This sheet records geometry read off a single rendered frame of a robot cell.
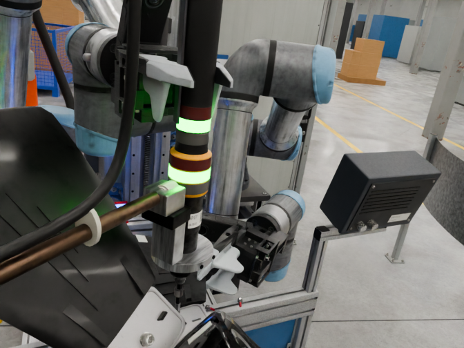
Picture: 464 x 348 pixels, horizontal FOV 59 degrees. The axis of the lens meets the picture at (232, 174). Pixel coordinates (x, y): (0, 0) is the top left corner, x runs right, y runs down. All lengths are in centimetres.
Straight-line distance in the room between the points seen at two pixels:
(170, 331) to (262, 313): 70
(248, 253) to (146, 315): 28
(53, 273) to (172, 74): 20
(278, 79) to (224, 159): 20
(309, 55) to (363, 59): 1205
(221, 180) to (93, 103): 33
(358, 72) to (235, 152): 1211
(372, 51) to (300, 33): 1042
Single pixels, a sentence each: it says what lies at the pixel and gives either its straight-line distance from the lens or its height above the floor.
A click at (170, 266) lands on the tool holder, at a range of 45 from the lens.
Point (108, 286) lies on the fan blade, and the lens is 42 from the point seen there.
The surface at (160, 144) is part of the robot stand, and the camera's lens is 128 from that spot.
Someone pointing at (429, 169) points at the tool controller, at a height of 123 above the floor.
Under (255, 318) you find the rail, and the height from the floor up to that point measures 82.
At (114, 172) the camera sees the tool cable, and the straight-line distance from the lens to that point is 34.
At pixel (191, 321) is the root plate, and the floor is 119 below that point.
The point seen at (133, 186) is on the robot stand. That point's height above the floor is 102.
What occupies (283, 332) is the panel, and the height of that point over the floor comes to 72.
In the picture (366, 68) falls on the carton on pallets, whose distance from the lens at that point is 1301.
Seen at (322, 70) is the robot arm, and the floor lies 147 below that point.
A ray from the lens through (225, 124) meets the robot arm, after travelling 85.
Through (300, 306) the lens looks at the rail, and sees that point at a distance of 121.
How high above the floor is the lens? 156
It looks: 22 degrees down
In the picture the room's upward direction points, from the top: 7 degrees clockwise
